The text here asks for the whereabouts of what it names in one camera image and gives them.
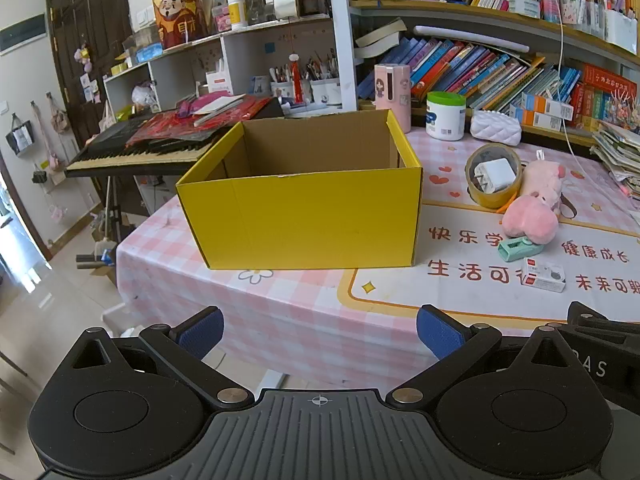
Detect brown tape roll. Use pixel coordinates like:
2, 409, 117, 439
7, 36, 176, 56
465, 143, 523, 209

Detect white cubby shelf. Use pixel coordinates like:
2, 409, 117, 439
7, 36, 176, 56
102, 15, 341, 116

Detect pink checked printed tablecloth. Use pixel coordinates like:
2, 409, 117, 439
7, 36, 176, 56
115, 110, 640, 376

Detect mint green correction tape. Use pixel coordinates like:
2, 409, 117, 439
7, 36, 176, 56
497, 236, 543, 263

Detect stack of red papers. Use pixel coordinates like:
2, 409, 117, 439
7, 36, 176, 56
127, 95, 273, 143

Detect small white red box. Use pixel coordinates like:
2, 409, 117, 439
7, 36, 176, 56
521, 257, 567, 293

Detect white quilted pouch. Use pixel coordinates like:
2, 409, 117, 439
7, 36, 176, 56
470, 110, 522, 147

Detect white shelf post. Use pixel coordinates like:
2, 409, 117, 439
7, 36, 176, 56
327, 0, 359, 111

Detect fortune god paper box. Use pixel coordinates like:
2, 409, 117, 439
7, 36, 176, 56
151, 0, 206, 51

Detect black hanging bag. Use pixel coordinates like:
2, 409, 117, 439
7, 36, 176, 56
5, 115, 33, 156

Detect white box red label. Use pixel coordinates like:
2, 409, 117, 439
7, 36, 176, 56
206, 72, 232, 96

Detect yellow cardboard box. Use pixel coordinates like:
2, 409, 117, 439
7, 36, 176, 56
175, 109, 424, 271

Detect red book box set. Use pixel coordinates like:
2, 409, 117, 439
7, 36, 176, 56
570, 63, 640, 133

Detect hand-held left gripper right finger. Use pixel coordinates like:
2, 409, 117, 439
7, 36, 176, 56
387, 304, 581, 408

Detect stack of newspapers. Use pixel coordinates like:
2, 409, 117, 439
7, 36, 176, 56
590, 120, 640, 196

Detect red hanging tassel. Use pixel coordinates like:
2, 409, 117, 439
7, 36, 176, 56
291, 52, 304, 106

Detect pink cylindrical humidifier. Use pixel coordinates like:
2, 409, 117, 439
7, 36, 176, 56
374, 63, 412, 133

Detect white cable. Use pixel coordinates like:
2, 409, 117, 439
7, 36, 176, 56
556, 10, 640, 233

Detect rolled white paper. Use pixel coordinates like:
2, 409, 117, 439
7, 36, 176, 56
412, 25, 531, 53

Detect keyboard metal stand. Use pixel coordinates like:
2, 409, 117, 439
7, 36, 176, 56
95, 175, 132, 243

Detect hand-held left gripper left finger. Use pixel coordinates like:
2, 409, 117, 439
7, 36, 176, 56
65, 307, 256, 409

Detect black electronic keyboard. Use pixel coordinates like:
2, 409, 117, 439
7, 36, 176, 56
64, 97, 283, 178

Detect pink plush pig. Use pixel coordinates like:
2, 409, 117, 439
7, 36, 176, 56
501, 160, 576, 243

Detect white desk organizer with pens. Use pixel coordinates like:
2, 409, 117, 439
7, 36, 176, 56
542, 0, 640, 56

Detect dark wooden door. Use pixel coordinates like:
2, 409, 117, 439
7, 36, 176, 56
45, 0, 133, 136

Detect white jar green lid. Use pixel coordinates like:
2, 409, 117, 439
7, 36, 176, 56
426, 91, 467, 142

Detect lying thick books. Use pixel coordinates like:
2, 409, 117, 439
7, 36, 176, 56
355, 17, 408, 58

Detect pink white booklet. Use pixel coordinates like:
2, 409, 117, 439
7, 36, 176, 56
192, 92, 246, 126

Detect white charger plug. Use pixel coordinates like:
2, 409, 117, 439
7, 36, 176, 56
472, 158, 516, 193

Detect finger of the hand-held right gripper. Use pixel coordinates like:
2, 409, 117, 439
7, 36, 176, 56
567, 301, 640, 348

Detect white printed pen holder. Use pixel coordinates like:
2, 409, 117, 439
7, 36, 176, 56
270, 80, 296, 106
310, 77, 341, 106

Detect white bottle yellow label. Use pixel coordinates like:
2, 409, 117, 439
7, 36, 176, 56
227, 0, 248, 30

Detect wooden bookshelf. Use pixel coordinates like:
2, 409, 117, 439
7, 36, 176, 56
350, 0, 640, 151

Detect row of blue books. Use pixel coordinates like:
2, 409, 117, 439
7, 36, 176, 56
410, 37, 583, 116

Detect white plastic bag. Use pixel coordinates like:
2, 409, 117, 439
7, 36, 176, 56
131, 82, 161, 111

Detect orange white slim boxes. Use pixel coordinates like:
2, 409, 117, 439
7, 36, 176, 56
510, 92, 573, 131

